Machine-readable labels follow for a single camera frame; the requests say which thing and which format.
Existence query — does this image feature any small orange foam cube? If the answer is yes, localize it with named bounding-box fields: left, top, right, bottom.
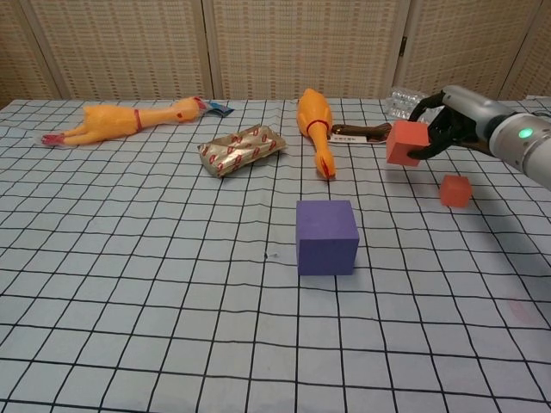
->
left=439, top=175, right=472, bottom=210

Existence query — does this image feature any rubber chicken in clear wrap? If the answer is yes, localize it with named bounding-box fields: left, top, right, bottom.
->
left=41, top=96, right=204, bottom=150

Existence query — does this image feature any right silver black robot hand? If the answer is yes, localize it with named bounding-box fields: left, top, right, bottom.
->
left=406, top=84, right=501, bottom=161

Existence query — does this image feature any purple foam cube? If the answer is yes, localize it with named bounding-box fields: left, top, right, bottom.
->
left=295, top=200, right=361, bottom=277

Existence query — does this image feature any yellow rubber chicken toy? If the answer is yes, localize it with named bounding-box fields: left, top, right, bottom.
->
left=296, top=88, right=337, bottom=180

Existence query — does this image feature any large orange foam cube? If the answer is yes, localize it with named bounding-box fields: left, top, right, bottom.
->
left=386, top=120, right=431, bottom=168

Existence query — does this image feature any dark wooden spatula with label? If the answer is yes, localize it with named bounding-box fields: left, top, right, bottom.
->
left=329, top=122, right=492, bottom=157

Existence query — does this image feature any blue cardboard hang tag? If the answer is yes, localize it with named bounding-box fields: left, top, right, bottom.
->
left=200, top=101, right=235, bottom=119

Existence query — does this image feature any gold foil snack package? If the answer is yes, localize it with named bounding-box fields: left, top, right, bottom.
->
left=197, top=123, right=288, bottom=179

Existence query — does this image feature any beige woven folding screen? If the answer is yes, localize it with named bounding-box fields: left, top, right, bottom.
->
left=0, top=0, right=551, bottom=104

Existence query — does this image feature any clear plastic water bottle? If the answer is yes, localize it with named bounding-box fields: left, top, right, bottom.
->
left=384, top=87, right=428, bottom=121

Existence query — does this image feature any blue checked tablecloth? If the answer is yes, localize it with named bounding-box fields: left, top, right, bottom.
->
left=0, top=97, right=551, bottom=413

